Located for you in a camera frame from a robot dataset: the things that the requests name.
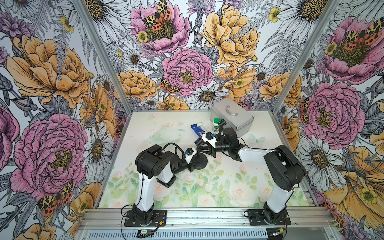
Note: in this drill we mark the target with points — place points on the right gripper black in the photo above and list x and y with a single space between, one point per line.
210 148

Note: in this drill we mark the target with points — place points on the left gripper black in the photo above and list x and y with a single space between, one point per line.
191 166

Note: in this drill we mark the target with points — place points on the blue white bandage packet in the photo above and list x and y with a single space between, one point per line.
199 129

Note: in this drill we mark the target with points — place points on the white bottle green cap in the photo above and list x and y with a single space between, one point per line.
215 123

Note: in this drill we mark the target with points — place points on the silver aluminium first aid case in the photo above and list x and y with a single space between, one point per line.
234 115

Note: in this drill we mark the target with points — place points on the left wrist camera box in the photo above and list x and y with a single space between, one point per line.
189 153

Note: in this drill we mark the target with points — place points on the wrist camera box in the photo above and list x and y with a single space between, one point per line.
189 153
210 138

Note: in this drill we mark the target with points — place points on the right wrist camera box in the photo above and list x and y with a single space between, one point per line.
210 138

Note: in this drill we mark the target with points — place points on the white perforated cable tray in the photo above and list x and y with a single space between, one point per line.
182 234

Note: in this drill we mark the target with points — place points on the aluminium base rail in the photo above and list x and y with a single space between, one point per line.
203 218

